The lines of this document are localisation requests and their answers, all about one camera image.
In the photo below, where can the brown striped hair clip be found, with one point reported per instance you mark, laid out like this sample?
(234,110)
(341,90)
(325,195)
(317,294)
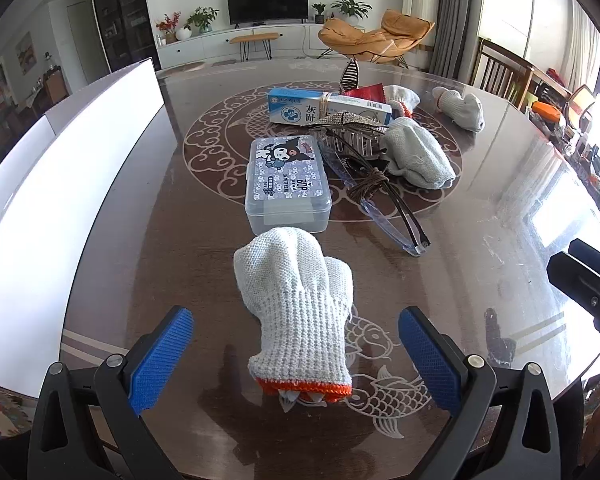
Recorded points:
(350,75)

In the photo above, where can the rhinestone hair claw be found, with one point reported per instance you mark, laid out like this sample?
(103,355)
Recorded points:
(350,135)

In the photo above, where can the small green potted plant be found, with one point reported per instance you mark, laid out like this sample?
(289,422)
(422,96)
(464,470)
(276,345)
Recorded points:
(319,10)

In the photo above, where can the wooden dining chair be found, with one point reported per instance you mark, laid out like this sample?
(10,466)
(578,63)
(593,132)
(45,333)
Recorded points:
(500,70)

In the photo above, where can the large leafy potted plant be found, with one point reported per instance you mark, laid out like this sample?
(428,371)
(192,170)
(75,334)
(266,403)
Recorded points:
(351,7)

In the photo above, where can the white knit work glove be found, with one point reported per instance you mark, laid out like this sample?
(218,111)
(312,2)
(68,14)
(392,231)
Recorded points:
(402,96)
(295,310)
(415,155)
(462,107)

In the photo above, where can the clear blue safety glasses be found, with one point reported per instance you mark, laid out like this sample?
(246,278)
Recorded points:
(380,215)

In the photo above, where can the black flat television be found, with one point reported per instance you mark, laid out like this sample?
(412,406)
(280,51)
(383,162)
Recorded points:
(267,2)

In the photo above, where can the red flower potted plant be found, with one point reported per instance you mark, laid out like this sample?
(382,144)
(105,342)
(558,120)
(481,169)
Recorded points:
(169,25)

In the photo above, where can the white round vase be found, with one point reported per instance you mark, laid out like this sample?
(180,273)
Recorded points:
(183,34)

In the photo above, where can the dark display cabinet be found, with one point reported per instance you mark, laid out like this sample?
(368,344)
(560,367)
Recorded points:
(125,10)

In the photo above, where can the tan rubber band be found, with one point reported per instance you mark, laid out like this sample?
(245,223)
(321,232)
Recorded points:
(323,105)

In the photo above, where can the clear cartoon plastic box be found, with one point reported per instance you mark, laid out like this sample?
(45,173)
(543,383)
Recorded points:
(285,180)

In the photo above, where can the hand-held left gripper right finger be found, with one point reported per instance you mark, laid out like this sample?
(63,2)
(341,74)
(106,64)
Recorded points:
(430,360)

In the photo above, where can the white television cabinet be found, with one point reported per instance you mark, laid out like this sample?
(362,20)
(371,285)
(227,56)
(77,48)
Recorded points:
(205,45)

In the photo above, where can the red pouch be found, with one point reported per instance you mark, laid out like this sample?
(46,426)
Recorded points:
(370,92)

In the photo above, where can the blue white ointment box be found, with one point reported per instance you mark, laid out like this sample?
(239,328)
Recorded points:
(295,107)

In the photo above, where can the framed wall picture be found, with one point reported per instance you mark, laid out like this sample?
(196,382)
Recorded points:
(25,52)

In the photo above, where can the grey curtain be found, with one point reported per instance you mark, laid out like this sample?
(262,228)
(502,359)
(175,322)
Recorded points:
(455,15)

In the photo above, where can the orange lounge chair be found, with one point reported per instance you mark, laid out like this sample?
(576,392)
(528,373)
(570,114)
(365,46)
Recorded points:
(345,35)

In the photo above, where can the orange box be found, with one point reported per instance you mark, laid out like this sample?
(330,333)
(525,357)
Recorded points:
(547,110)

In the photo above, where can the wooden bench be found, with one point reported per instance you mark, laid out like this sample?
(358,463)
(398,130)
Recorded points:
(254,37)

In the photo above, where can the bushy green potted plant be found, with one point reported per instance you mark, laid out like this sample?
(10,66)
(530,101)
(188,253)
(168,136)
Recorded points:
(201,19)

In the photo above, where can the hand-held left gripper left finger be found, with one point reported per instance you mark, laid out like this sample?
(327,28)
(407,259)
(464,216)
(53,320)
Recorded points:
(162,360)

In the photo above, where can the floral rug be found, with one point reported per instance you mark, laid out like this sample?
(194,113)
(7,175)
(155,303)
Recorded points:
(2,410)

